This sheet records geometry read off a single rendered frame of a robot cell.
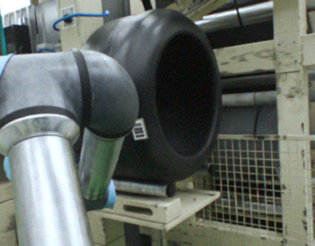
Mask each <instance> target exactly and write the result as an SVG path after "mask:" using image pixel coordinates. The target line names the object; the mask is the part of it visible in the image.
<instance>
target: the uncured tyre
mask: <svg viewBox="0 0 315 246"><path fill-rule="evenodd" d="M81 50H92V51H95V52H100V53H102V54H105V55H106V56H108V57H111V58H112V59H113V60H115V61H116V62H117V63H119V64H120V65H121V66H122V67H124V69H125V71H126V72H127V73H128V75H129V76H130V77H131V79H132V81H133V83H134V85H135V88H136V91H137V93H138V100H139V111H138V117H137V119H141V118H143V120H144V125H145V130H146V132H147V136H148V138H146V139H139V140H134V138H133V134H132V131H131V132H130V133H129V134H128V135H126V136H125V138H124V142H123V146H122V148H121V151H120V155H119V156H118V161H117V163H116V167H115V169H114V172H113V175H114V176H117V177H120V178H126V179H137V180H147V181H153V182H165V183H174V182H180V181H182V180H185V179H187V178H189V177H191V175H192V174H194V173H195V172H196V171H197V170H198V169H199V168H200V166H201V165H202V164H203V163H204V162H206V160H207V159H208V157H209V155H210V154H211V152H212V150H213V148H214V145H215V142H216V138H217V136H218V131H219V126H220V125H221V116H222V85H221V77H220V72H219V67H218V62H217V60H216V58H215V55H214V51H213V50H212V47H211V45H210V43H209V40H208V38H207V37H206V35H205V34H204V32H203V31H202V30H201V28H200V27H199V26H198V25H196V24H195V23H194V22H193V21H192V20H190V19H189V18H188V17H187V16H185V15H184V14H183V13H180V12H178V11H176V10H174V9H162V8H157V9H152V10H151V11H146V12H142V13H138V14H135V15H130V16H126V17H123V18H120V19H115V20H111V21H109V22H107V24H105V25H103V26H101V27H100V28H98V29H97V30H96V31H95V32H93V33H92V34H91V35H90V36H89V38H88V39H87V41H86V42H85V43H84V45H83V46H82V48H81Z"/></svg>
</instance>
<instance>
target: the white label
mask: <svg viewBox="0 0 315 246"><path fill-rule="evenodd" d="M132 134H133V138H134V140H139V139H146V138H148V136H147V132H146V130H145V125H144V120H143V118H141V119H137V120H136V123H135V125H134V128H133V130H132Z"/></svg>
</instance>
